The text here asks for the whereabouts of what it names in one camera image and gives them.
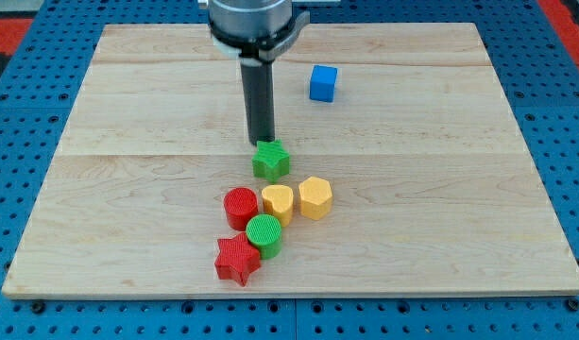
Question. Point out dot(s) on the wooden board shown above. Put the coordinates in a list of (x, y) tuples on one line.
[(435, 193)]

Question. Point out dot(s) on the blue cube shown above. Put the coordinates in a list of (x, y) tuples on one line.
[(322, 83)]

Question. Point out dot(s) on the yellow heart block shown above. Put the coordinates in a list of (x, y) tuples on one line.
[(278, 200)]

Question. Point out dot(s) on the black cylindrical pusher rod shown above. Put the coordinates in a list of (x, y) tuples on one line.
[(258, 92)]

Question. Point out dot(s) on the green cylinder block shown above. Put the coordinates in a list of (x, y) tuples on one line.
[(264, 231)]

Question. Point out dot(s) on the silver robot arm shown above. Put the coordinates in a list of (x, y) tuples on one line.
[(256, 33)]

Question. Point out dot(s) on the red cylinder block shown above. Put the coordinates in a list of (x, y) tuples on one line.
[(240, 205)]

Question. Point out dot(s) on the yellow hexagon block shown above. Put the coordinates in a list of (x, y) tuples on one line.
[(315, 198)]

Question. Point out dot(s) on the red star block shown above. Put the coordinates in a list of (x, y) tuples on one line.
[(237, 259)]

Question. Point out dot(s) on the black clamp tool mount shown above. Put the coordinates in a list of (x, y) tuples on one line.
[(260, 50)]

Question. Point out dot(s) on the green star block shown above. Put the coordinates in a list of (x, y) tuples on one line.
[(271, 161)]

